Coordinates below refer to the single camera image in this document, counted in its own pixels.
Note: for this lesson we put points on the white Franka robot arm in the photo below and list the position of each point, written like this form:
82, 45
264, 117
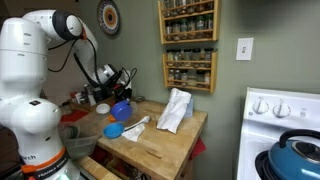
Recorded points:
26, 116

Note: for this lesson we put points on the red cloth mat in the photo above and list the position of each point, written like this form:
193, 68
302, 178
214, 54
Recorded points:
71, 115

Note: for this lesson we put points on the decorative wall plate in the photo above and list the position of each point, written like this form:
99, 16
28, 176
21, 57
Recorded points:
108, 16

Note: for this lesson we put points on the metal spoon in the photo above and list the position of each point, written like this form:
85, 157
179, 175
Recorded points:
135, 125

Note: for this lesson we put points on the blue tea kettle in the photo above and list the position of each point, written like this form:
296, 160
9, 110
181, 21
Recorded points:
293, 163

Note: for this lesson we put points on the white light switch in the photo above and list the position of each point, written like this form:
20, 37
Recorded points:
244, 48

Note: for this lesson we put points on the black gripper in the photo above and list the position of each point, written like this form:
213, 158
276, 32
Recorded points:
120, 91

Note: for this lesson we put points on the wooden cart shelf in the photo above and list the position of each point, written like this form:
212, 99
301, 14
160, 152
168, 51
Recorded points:
96, 168

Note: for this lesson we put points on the white stove knob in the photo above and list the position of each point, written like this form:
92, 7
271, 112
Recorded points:
260, 106
281, 109

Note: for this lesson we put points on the clear plastic storage bin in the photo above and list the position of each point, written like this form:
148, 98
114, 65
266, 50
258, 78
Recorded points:
80, 143

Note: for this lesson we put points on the white crumpled towel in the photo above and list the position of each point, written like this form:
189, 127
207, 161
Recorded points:
173, 111

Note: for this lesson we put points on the white cloth napkin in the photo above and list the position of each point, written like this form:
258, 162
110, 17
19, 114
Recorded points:
133, 133

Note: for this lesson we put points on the red-lidded spice jar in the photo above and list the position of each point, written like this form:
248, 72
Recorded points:
73, 96

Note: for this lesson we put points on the black stove burner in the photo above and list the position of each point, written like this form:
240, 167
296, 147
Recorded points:
261, 165

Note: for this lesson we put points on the white printed shaker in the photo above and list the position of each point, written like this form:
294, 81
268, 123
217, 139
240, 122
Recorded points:
80, 98

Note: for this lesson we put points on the wooden spice rack with jars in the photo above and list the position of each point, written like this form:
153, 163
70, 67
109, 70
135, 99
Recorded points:
190, 87
188, 40

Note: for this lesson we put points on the white electric stove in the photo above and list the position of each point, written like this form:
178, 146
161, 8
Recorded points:
266, 133

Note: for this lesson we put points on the blue bowl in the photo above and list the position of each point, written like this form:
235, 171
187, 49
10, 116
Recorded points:
113, 130

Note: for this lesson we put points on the red hanging cloth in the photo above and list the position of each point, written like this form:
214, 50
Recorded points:
198, 148

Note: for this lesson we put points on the tall steel pepper mill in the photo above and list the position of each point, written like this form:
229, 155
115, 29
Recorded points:
91, 97

